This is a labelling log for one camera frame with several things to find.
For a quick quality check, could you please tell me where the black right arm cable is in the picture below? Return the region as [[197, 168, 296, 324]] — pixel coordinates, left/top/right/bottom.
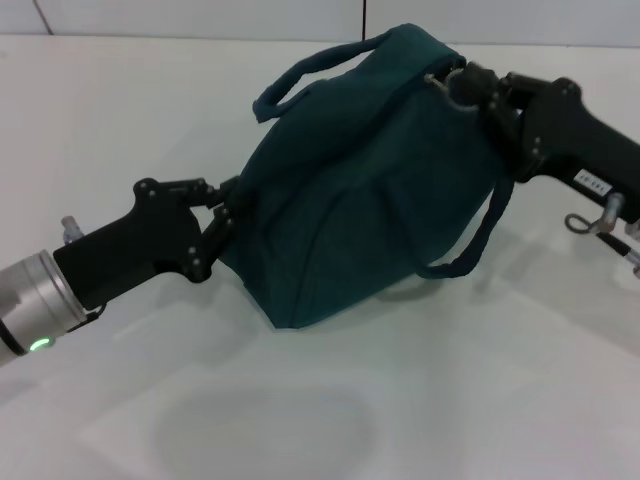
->
[[564, 193, 640, 276]]

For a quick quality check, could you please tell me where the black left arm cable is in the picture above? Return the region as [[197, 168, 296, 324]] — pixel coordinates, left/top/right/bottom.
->
[[59, 214, 107, 331]]

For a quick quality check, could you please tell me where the dark teal fabric lunch bag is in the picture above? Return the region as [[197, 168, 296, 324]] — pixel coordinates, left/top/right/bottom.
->
[[251, 22, 516, 331]]

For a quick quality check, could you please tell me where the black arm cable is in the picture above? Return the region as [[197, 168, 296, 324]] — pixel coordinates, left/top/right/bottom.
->
[[564, 193, 640, 276], [59, 214, 107, 331]]

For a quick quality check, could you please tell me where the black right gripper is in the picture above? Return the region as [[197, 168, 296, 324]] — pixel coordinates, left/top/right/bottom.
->
[[449, 61, 640, 224]]

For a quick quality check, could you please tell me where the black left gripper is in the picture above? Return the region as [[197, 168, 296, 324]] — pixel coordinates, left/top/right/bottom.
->
[[51, 177, 245, 311]]

